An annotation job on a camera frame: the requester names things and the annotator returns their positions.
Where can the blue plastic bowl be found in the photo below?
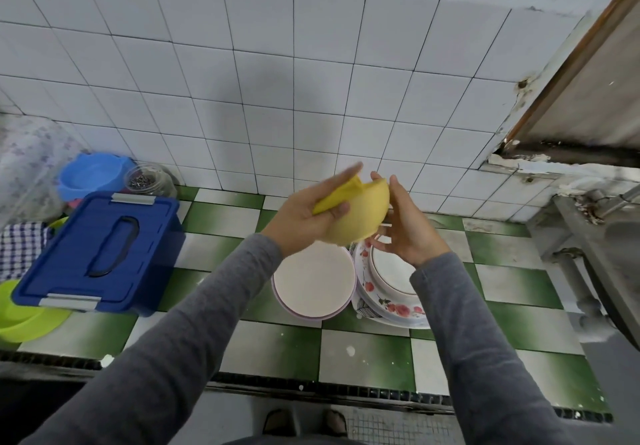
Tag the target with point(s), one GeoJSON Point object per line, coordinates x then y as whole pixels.
{"type": "Point", "coordinates": [92, 175]}

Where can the lime green plastic bowl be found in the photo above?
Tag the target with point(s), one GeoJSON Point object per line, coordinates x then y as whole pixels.
{"type": "Point", "coordinates": [25, 320]}

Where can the person's black shoe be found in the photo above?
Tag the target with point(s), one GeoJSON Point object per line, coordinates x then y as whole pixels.
{"type": "Point", "coordinates": [335, 423]}
{"type": "Point", "coordinates": [280, 422]}

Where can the clear plastic bag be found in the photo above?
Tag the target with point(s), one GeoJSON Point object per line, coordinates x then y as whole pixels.
{"type": "Point", "coordinates": [30, 165]}

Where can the glass jar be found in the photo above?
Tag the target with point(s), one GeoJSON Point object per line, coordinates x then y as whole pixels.
{"type": "Point", "coordinates": [150, 178]}

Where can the blue plastic box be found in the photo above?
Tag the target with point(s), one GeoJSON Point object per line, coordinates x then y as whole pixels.
{"type": "Point", "coordinates": [95, 252]}

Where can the person's left hand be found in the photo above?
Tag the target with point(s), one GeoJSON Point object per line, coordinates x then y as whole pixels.
{"type": "Point", "coordinates": [295, 225]}

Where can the blue white checked cloth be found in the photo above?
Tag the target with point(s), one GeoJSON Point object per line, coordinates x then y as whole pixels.
{"type": "Point", "coordinates": [20, 245]}

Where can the person's right hand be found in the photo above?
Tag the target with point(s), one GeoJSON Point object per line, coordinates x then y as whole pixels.
{"type": "Point", "coordinates": [415, 232]}

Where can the cream plastic bowl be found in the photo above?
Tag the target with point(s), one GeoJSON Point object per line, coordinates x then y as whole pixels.
{"type": "Point", "coordinates": [313, 282]}

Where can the person's right forearm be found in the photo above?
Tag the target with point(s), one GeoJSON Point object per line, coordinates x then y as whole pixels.
{"type": "Point", "coordinates": [490, 360]}

